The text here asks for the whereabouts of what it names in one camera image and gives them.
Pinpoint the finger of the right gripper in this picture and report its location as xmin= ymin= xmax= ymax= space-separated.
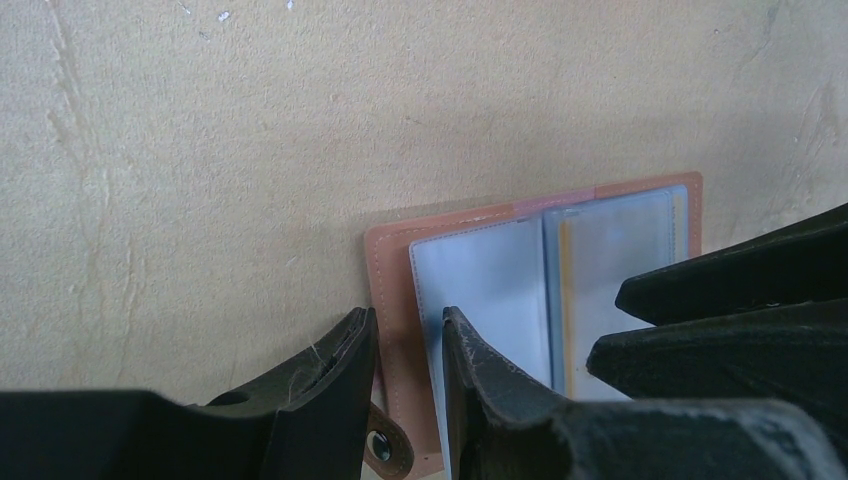
xmin=615 ymin=205 xmax=847 ymax=326
xmin=587 ymin=299 xmax=847 ymax=460

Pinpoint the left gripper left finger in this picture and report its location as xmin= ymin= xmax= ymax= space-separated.
xmin=201 ymin=307 xmax=377 ymax=479

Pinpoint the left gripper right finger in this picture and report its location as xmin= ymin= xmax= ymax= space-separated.
xmin=442 ymin=306 xmax=583 ymax=479

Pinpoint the pink leather card holder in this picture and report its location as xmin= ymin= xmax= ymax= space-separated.
xmin=365 ymin=172 xmax=703 ymax=479

